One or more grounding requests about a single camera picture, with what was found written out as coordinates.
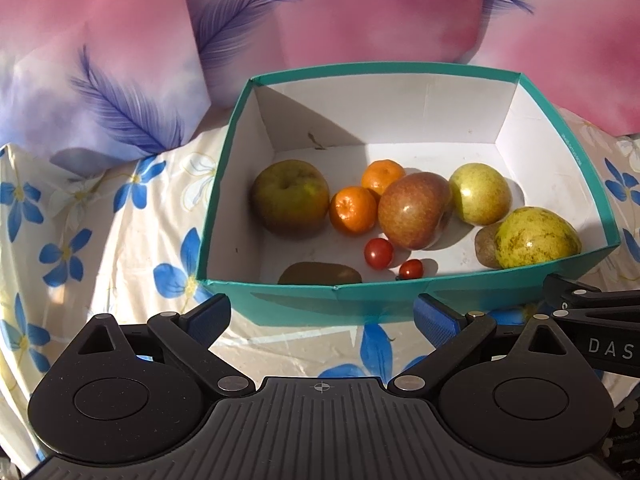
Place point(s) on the green-brown apple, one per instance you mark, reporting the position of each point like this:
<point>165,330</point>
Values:
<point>290,198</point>

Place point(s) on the pink feather pillow middle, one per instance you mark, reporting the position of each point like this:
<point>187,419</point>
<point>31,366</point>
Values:
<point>237,39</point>

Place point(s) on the red apple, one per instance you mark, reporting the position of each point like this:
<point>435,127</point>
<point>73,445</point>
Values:
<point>415,210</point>

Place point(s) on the small yellow pear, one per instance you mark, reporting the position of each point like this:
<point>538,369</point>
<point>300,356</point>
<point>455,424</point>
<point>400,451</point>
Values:
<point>481,194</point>

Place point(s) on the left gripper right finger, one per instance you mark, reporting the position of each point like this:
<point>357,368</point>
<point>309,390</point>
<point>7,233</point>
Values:
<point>459,341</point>

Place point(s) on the teal cardboard box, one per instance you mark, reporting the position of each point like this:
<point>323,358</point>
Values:
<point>425,116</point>

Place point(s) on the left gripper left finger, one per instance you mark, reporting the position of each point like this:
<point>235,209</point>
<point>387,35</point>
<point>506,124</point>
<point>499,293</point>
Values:
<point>186,339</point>

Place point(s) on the pink feather pillow left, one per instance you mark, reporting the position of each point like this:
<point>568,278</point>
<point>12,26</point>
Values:
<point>90,82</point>

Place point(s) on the brown kiwi front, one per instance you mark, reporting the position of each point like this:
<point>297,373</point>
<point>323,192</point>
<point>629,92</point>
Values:
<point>319,273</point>

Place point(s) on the brown kiwi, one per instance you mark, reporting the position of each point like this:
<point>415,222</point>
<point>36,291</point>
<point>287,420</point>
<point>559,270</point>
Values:
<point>319,273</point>
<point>485,246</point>

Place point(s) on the brown kiwi right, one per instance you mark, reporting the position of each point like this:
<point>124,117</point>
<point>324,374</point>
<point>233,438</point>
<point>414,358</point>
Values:
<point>485,246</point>

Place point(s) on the pink feather pillow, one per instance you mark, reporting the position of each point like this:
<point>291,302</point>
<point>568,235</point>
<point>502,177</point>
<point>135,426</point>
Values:
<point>237,39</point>
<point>583,55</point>
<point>90,82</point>

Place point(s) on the orange tangerine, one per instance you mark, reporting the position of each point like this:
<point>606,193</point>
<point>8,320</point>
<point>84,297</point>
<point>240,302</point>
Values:
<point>353,211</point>
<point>380,174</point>

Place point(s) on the floral bed sheet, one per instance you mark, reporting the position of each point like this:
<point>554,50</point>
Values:
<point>87,392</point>

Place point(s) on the pink feather pillow right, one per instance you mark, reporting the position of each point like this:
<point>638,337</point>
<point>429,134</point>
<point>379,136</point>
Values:
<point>583,55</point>

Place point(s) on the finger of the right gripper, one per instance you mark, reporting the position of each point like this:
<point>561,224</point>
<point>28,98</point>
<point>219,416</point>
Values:
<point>562,293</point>

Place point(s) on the large yellow-green pear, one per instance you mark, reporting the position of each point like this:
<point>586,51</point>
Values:
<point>533,235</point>

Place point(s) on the small red cherry tomato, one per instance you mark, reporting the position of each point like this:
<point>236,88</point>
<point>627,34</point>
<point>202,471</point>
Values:
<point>412,269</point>

